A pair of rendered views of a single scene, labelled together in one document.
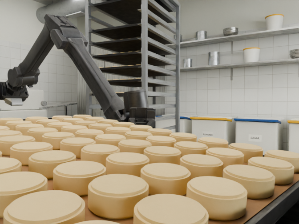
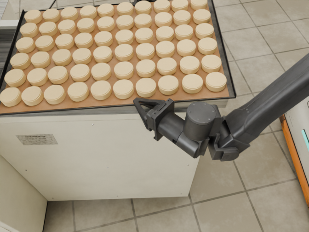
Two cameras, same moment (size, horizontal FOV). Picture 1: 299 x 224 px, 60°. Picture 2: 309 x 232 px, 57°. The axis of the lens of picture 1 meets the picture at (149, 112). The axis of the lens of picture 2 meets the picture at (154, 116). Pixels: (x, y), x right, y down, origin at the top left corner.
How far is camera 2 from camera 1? 1.07 m
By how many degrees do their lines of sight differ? 110
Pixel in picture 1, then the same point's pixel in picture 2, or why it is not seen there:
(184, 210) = (25, 28)
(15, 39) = not seen: outside the picture
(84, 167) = (64, 25)
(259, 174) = (14, 58)
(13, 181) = (68, 11)
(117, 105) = (233, 118)
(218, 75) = not seen: outside the picture
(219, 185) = (23, 43)
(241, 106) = not seen: outside the picture
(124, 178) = (48, 28)
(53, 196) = (52, 14)
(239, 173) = (21, 54)
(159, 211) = (29, 25)
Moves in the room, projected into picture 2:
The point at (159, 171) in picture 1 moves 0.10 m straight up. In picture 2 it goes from (43, 37) to (31, 8)
